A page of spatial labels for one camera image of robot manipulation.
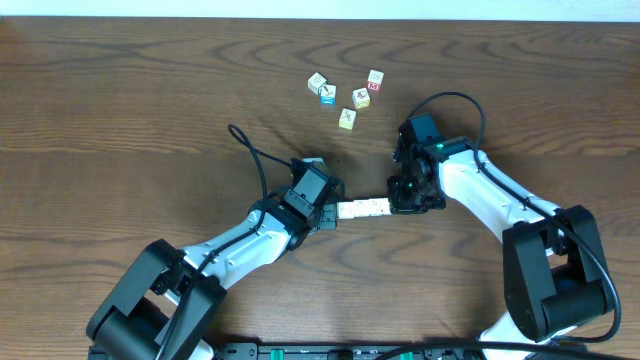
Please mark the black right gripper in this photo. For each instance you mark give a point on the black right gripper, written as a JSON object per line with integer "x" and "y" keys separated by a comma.
{"x": 399, "y": 205}

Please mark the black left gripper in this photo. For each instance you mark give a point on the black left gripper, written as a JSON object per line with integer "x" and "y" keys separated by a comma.
{"x": 328, "y": 215}

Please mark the wooden block red letter side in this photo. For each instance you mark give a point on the wooden block red letter side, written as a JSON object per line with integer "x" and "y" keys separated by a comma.
{"x": 344, "y": 210}

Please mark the wooden block airplane green N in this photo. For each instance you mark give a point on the wooden block airplane green N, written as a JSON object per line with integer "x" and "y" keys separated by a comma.
{"x": 384, "y": 207}

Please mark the wooden block red A side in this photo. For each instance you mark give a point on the wooden block red A side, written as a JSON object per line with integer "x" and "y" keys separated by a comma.
{"x": 373, "y": 208}

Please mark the wooden block with turtle drawing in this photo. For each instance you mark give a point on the wooden block with turtle drawing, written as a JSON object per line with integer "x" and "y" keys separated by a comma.
{"x": 360, "y": 208}

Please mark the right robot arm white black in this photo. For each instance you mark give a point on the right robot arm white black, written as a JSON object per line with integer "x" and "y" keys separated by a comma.
{"x": 555, "y": 274}

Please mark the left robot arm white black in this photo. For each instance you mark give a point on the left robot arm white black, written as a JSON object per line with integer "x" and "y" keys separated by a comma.
{"x": 164, "y": 304}

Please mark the wooden block yellow border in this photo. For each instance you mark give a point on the wooden block yellow border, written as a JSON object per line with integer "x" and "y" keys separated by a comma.
{"x": 347, "y": 118}

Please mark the wooden block blue side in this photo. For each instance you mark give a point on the wooden block blue side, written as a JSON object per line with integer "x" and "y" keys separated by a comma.
{"x": 328, "y": 94}

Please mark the wooden block brown drawing yellow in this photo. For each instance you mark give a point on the wooden block brown drawing yellow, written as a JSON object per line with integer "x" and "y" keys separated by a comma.
{"x": 361, "y": 98}

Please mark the wooden block plain top left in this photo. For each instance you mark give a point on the wooden block plain top left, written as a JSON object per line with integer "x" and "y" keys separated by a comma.
{"x": 316, "y": 82}

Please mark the wooden block red M side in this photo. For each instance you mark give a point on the wooden block red M side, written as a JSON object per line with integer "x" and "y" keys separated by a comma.
{"x": 374, "y": 80}

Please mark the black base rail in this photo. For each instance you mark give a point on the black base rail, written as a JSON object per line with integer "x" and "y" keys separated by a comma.
{"x": 252, "y": 351}

